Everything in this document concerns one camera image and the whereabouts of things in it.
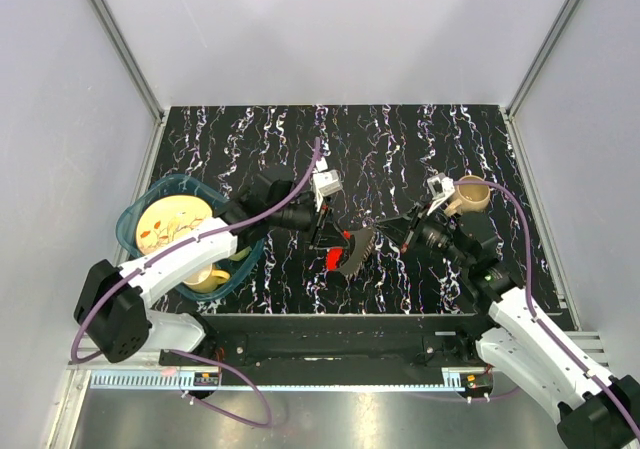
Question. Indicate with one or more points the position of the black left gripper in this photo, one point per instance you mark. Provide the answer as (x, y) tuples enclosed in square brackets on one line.
[(326, 233)]

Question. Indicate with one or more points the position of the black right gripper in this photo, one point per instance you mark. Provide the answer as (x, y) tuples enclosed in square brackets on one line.
[(404, 228)]

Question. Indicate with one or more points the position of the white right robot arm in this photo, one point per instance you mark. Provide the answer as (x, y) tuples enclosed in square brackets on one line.
[(590, 407)]

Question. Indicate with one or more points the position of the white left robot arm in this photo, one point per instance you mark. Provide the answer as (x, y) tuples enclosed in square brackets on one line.
[(115, 307)]

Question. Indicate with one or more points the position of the beige ceramic mug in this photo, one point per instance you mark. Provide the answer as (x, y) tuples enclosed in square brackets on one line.
[(470, 195)]

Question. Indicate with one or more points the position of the teal plastic bin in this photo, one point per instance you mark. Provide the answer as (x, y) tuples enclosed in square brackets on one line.
[(180, 184)]

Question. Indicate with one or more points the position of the pale green cup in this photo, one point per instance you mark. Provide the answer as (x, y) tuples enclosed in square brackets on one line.
[(241, 254)]

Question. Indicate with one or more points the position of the yellow mug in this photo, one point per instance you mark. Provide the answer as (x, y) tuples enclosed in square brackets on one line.
[(207, 280)]

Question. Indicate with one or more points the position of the cream floral plate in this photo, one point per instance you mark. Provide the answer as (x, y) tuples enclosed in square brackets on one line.
[(169, 219)]

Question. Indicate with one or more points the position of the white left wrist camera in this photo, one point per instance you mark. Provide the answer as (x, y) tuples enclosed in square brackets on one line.
[(324, 182)]

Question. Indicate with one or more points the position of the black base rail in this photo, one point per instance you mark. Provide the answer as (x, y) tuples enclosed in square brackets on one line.
[(343, 350)]

